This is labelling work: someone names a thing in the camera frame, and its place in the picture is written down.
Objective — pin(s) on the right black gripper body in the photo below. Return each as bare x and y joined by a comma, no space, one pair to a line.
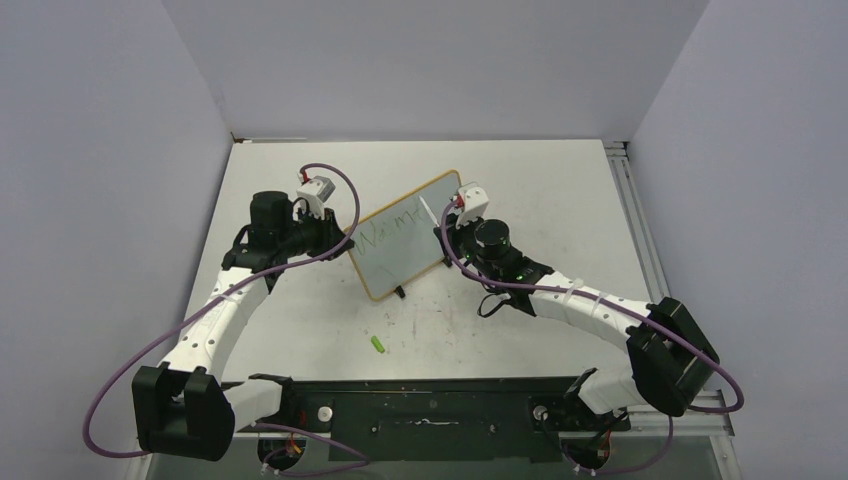
464,239

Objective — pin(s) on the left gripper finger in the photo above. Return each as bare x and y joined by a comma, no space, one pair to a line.
334,247
330,225

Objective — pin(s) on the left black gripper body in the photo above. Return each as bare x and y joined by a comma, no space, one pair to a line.
312,235

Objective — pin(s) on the white green marker pen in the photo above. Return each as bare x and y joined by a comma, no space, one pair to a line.
429,211

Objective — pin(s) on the yellow framed whiteboard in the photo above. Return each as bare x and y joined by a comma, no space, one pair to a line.
395,244

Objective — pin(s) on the green marker cap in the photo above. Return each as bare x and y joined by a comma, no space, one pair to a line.
377,344

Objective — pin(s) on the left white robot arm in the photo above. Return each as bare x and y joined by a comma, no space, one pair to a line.
181,407

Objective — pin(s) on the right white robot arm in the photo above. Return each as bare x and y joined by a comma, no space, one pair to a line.
670,358

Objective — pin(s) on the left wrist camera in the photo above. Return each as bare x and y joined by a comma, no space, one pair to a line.
316,191

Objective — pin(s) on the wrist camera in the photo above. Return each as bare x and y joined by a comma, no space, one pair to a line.
316,191
472,201

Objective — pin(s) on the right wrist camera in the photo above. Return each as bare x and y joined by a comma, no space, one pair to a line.
472,201

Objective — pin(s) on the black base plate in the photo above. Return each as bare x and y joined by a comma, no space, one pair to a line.
444,419

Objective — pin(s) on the aluminium rail frame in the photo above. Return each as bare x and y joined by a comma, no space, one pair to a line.
652,274

